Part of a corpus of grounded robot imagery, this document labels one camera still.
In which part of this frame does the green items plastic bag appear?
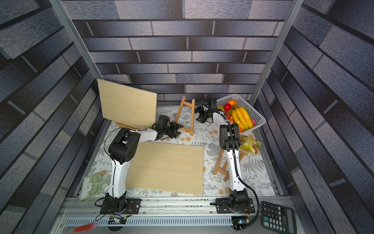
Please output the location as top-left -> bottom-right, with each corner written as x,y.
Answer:
79,174 -> 110,201

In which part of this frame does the red tool handle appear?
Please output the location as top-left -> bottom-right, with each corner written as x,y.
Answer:
72,223 -> 95,234

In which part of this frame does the green snack bag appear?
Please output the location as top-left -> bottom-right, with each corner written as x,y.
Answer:
240,135 -> 262,155

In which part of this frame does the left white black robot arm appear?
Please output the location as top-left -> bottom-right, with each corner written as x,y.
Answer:
100,115 -> 183,215

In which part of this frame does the wooden easel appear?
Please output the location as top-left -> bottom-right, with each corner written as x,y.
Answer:
174,96 -> 196,137
213,148 -> 249,182
116,122 -> 138,130

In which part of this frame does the yellow banana bunch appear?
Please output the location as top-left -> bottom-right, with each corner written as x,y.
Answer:
231,107 -> 254,131

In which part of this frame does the aluminium rail base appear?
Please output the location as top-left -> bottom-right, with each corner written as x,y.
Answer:
49,195 -> 306,234

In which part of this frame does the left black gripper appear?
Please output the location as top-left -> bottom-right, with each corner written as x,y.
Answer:
163,121 -> 185,138

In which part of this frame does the black calculator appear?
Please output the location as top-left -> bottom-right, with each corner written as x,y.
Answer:
261,201 -> 298,234

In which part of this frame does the white plastic basket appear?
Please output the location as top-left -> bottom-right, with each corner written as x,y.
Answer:
217,94 -> 266,133

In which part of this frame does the plywood board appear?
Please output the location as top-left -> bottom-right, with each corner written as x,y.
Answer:
98,79 -> 157,129
126,142 -> 204,195

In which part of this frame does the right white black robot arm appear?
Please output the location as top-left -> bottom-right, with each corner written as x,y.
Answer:
194,99 -> 259,214

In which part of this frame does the floral table mat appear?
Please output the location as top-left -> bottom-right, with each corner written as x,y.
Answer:
88,106 -> 275,197

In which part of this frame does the orange fruit top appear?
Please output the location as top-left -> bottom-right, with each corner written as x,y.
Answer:
228,99 -> 238,107

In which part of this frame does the red apple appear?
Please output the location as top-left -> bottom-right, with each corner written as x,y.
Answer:
224,103 -> 232,112

